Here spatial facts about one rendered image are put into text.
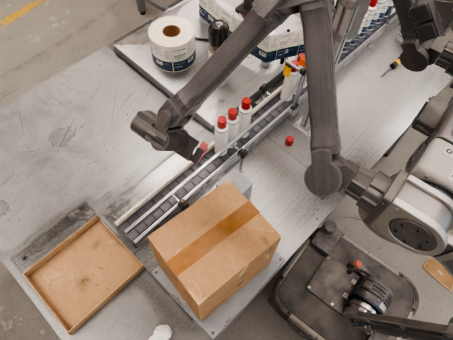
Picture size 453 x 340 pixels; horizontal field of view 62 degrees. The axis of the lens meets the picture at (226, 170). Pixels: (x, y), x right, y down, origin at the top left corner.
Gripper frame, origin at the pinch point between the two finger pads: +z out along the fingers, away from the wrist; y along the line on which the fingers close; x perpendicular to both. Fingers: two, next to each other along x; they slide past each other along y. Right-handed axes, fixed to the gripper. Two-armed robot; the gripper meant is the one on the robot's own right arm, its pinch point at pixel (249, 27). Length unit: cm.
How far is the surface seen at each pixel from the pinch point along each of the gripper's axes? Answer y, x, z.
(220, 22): 5.1, -10.1, 1.0
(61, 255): 101, 6, 35
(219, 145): 35.0, 19.0, 22.6
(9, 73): 51, -181, 120
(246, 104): 21.4, 19.1, 10.6
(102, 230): 85, 9, 35
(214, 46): 9.5, -9.0, 9.4
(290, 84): -5.4, 20.2, 19.8
